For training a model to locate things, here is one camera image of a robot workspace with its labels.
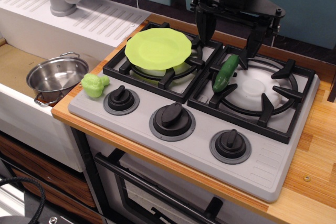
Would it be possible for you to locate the black left burner grate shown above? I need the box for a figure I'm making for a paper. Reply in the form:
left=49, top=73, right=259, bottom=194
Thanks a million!
left=103, top=32, right=224, bottom=103

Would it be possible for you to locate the black middle stove knob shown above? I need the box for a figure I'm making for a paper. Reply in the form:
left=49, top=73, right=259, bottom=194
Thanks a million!
left=149, top=102, right=196, bottom=142

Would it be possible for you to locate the black braided cable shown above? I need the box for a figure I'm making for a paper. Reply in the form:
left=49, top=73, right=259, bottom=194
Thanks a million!
left=0, top=176, right=47, bottom=219

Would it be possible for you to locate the white toy sink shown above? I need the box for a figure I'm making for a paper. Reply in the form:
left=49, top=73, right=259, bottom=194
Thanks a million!
left=0, top=0, right=152, bottom=174

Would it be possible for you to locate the wooden drawer front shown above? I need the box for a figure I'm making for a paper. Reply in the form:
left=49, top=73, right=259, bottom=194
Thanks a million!
left=1, top=132, right=103, bottom=224

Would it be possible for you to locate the light green toy cauliflower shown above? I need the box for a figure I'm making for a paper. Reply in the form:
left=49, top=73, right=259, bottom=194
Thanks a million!
left=81, top=73, right=110, bottom=98

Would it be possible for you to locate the black right stove knob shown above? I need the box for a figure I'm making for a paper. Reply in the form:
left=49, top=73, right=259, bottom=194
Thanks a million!
left=209, top=129, right=251, bottom=165

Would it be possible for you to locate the small steel pot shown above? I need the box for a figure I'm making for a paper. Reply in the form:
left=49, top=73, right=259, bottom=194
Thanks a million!
left=26, top=52, right=89, bottom=106

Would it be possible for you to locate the black left stove knob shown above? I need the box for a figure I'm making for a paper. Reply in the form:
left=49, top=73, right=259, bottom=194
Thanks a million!
left=103, top=85, right=140, bottom=116

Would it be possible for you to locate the light green plastic plate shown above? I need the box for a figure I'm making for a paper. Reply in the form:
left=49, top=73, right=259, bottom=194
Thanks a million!
left=124, top=28, right=192, bottom=70

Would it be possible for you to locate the black stove knob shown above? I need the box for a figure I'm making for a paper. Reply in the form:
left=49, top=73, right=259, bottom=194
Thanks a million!
left=103, top=85, right=140, bottom=116
left=209, top=129, right=251, bottom=165
left=149, top=102, right=196, bottom=142

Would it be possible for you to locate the black oven door handle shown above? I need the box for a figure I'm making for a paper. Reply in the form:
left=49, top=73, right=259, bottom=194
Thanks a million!
left=94, top=149, right=223, bottom=223

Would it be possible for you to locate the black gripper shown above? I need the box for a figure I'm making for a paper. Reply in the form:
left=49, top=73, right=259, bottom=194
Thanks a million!
left=192, top=0, right=285, bottom=70

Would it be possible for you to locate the dark green toy pickle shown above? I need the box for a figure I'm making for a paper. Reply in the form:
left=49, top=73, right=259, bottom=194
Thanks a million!
left=213, top=55, right=239, bottom=93

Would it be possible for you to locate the grey toy stove top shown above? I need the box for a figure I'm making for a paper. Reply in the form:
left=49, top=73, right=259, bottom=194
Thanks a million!
left=68, top=32, right=320, bottom=202

